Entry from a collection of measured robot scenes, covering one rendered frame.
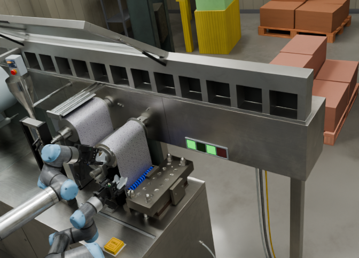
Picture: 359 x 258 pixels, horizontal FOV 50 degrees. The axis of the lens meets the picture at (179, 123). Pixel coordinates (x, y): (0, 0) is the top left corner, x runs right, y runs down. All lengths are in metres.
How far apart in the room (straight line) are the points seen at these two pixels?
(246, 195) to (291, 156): 1.69
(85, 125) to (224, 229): 1.56
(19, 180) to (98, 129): 0.75
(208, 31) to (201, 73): 4.29
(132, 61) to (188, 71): 0.34
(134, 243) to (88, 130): 0.63
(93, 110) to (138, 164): 0.38
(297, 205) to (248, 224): 1.06
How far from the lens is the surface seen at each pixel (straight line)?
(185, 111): 1.92
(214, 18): 5.93
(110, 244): 1.98
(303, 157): 1.75
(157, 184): 2.06
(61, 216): 2.27
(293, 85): 1.58
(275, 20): 6.52
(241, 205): 3.33
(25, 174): 2.71
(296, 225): 2.30
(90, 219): 1.89
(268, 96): 1.65
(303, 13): 6.30
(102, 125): 2.17
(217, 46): 6.08
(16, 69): 2.21
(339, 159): 3.83
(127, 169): 2.03
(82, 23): 1.50
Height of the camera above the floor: 2.35
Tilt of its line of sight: 32 degrees down
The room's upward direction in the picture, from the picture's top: 10 degrees counter-clockwise
